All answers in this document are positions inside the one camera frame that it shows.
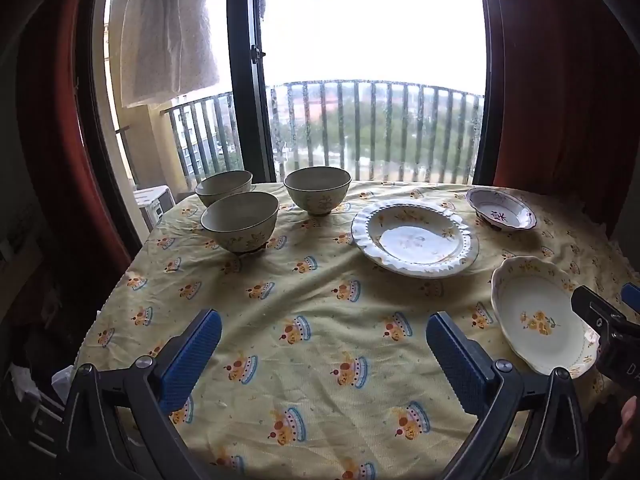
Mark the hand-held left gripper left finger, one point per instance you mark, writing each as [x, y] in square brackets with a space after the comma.
[192, 360]

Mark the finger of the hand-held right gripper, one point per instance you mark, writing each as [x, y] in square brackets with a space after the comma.
[632, 296]
[592, 307]

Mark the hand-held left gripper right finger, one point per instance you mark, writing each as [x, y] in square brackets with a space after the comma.
[457, 365]

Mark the oval cream yellow-flower plate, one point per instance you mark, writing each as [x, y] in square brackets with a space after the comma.
[535, 315]

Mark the white red-patterned plate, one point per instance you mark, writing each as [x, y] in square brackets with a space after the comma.
[500, 210]

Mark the ruffled white yellow-flower plate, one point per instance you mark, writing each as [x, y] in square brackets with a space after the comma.
[412, 237]

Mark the cream floral ceramic bowl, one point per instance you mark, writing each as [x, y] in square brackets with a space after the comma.
[225, 183]
[317, 190]
[240, 220]

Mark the person's right hand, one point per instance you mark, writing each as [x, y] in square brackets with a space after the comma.
[627, 430]

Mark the white plastic bag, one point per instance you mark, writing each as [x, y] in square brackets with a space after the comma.
[62, 385]

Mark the yellow printed tablecloth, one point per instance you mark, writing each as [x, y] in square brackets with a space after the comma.
[320, 310]

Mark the white outdoor appliance unit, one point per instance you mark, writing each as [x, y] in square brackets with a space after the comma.
[152, 205]

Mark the red curtain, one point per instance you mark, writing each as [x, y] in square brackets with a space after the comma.
[565, 100]
[55, 125]

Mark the grey balcony railing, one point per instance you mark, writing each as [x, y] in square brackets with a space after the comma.
[350, 125]

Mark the white hanging cloth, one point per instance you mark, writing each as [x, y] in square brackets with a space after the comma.
[165, 35]

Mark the black window frame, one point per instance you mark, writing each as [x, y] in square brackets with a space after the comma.
[245, 110]

